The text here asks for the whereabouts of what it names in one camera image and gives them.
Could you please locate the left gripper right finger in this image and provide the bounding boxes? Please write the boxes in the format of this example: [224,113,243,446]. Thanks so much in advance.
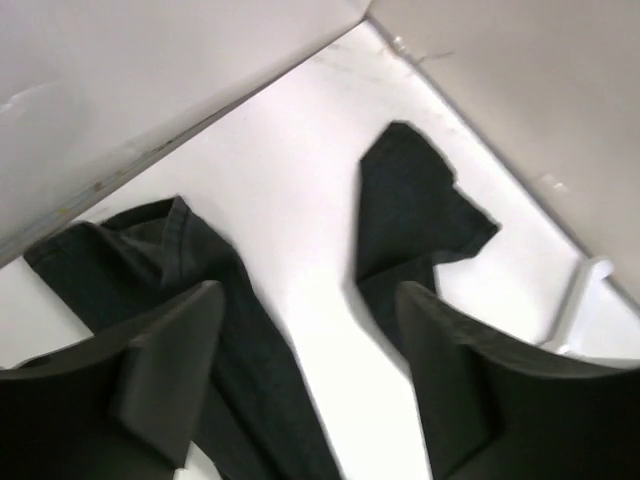
[396,282,639,479]

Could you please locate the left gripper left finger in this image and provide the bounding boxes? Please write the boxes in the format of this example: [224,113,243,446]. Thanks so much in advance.
[1,281,224,479]

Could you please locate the black trousers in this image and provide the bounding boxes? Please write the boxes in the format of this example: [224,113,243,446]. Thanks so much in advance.
[24,121,500,479]

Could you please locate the white metal clothes rack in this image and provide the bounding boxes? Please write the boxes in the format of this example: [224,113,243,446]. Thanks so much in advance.
[538,256,639,369]

